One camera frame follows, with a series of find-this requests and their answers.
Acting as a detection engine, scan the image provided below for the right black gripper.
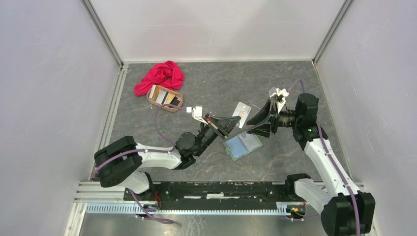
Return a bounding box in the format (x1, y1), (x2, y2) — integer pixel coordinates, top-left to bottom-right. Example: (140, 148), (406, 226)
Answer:
(246, 99), (301, 138)

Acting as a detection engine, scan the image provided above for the purple cable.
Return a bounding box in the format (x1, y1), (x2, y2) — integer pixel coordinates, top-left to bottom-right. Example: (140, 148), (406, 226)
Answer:
(288, 79), (361, 236)
(91, 103), (188, 225)

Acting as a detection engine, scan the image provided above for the red crumpled cloth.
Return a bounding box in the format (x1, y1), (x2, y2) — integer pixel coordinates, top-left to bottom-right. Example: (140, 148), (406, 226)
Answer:
(133, 60), (185, 96)

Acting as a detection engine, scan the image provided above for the stack of upright cards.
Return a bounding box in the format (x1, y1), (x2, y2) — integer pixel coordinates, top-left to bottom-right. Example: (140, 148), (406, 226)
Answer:
(148, 85), (159, 101)

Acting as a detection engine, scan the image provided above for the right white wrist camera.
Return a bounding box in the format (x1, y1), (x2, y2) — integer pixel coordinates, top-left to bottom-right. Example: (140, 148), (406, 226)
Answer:
(268, 87), (289, 114)

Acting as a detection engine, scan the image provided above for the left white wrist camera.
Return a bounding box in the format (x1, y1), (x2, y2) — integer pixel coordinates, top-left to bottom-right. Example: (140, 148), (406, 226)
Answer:
(186, 106), (208, 124)

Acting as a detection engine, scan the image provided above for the green card holder wallet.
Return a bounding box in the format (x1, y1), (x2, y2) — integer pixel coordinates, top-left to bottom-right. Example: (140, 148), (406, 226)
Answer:
(223, 131), (263, 161)

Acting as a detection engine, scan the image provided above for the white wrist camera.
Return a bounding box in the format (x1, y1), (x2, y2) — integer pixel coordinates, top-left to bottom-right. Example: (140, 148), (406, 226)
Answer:
(268, 87), (289, 114)
(186, 106), (208, 124)

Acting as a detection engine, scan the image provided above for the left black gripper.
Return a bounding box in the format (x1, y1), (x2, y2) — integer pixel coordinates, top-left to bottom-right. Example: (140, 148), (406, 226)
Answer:
(194, 114), (241, 157)

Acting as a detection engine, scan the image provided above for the pink oval card tray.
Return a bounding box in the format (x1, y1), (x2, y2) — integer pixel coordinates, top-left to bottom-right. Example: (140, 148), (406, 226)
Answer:
(147, 85), (183, 112)

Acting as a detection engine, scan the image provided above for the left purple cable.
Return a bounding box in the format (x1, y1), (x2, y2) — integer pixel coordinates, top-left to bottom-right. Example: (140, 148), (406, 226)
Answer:
(91, 103), (188, 225)

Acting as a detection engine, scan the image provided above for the aluminium frame rail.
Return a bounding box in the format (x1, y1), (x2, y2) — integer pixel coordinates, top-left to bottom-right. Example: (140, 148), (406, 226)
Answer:
(75, 182), (369, 216)

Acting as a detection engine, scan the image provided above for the gold card in tray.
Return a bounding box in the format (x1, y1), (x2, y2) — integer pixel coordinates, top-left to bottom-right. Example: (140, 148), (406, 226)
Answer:
(155, 90), (176, 105)

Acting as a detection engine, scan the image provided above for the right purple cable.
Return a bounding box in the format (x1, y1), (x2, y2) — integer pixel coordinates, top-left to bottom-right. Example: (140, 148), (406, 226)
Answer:
(288, 79), (361, 236)

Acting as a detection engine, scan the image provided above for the silver striped card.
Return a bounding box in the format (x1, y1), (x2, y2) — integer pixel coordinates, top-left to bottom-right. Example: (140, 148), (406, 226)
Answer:
(241, 134), (262, 151)

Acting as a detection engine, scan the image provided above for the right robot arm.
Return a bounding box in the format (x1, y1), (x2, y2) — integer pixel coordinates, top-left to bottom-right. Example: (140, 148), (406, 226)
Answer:
(246, 93), (376, 236)

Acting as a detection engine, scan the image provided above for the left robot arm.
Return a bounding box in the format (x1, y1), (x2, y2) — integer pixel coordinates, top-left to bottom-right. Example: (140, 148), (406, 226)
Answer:
(92, 115), (240, 201)

